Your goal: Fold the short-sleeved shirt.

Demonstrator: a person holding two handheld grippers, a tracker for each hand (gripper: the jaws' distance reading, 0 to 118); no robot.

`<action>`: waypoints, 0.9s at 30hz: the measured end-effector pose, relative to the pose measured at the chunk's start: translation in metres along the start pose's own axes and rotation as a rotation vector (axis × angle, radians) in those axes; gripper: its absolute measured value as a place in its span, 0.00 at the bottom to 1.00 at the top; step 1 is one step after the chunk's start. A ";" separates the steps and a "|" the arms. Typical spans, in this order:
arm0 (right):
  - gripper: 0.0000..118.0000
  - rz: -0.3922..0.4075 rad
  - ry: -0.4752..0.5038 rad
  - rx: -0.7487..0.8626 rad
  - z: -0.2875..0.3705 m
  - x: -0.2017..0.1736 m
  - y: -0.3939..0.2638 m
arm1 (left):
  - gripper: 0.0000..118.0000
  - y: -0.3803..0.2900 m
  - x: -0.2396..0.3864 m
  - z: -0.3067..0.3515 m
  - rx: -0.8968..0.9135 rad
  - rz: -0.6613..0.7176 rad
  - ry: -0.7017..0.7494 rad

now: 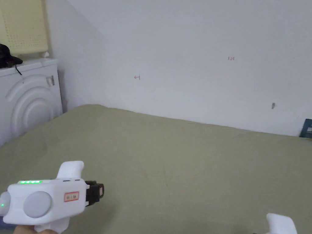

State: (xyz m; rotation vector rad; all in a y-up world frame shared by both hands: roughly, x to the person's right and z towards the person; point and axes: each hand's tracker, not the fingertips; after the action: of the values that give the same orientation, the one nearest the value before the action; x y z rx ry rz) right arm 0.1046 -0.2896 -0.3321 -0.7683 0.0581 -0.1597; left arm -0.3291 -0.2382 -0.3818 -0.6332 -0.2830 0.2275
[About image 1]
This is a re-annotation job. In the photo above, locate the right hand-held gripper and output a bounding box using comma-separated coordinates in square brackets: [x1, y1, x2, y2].
[266, 213, 298, 234]

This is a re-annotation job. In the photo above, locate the black cap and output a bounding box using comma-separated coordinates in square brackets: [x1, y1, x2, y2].
[0, 43, 23, 69]

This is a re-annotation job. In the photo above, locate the cream perforated panel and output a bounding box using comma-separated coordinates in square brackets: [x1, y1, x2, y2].
[0, 0, 53, 58]

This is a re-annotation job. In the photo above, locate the bed with pale green sheet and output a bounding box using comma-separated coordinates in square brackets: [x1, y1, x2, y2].
[0, 104, 312, 234]

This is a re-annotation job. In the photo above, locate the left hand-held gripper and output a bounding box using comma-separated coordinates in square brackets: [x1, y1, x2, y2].
[0, 161, 105, 232]

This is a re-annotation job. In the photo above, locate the white washing machine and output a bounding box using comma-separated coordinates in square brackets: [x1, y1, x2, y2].
[0, 52, 64, 147]

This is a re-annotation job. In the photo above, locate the dark blue box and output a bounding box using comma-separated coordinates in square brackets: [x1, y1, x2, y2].
[299, 119, 312, 139]

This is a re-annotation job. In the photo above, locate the person's left hand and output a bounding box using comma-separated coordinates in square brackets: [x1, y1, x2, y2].
[11, 225, 45, 234]

